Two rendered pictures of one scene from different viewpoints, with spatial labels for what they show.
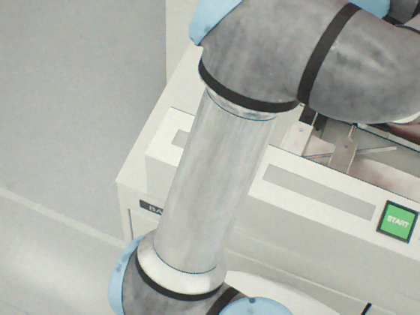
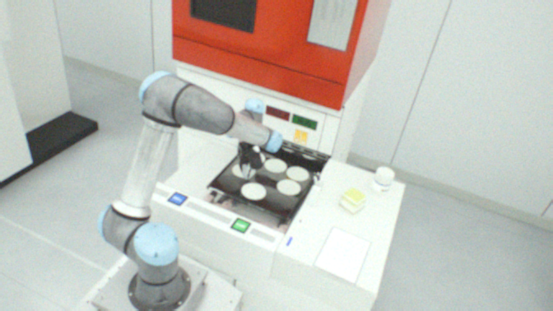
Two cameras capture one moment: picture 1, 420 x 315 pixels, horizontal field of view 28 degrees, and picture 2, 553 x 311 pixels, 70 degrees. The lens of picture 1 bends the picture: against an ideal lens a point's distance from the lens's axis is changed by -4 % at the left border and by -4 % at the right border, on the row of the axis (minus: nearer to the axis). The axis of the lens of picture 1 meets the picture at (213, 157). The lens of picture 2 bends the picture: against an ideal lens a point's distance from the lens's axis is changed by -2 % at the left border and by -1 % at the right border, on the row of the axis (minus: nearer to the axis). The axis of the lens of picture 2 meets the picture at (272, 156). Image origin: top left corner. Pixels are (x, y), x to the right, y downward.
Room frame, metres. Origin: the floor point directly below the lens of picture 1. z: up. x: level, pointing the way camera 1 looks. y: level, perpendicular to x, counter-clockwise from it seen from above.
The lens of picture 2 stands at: (-0.43, -0.34, 1.98)
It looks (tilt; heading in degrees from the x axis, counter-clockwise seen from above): 35 degrees down; 359
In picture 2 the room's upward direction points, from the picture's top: 9 degrees clockwise
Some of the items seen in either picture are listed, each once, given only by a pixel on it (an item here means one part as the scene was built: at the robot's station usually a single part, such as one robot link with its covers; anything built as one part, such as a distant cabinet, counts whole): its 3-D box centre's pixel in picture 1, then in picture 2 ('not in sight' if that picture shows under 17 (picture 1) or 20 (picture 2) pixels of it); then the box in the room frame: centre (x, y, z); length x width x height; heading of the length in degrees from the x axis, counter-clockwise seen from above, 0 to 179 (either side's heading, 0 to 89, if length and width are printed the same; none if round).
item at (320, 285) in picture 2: not in sight; (345, 226); (0.71, -0.68, 0.89); 0.62 x 0.35 x 0.14; 161
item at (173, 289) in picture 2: not in sight; (159, 277); (0.32, -0.07, 0.95); 0.15 x 0.15 x 0.10
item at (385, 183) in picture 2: not in sight; (382, 181); (0.88, -0.82, 1.01); 0.07 x 0.07 x 0.10
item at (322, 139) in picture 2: not in sight; (251, 118); (1.20, -0.24, 1.02); 0.82 x 0.03 x 0.40; 71
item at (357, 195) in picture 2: not in sight; (352, 201); (0.74, -0.69, 1.00); 0.07 x 0.07 x 0.07; 47
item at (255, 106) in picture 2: not in sight; (253, 114); (0.91, -0.27, 1.21); 0.09 x 0.08 x 0.11; 150
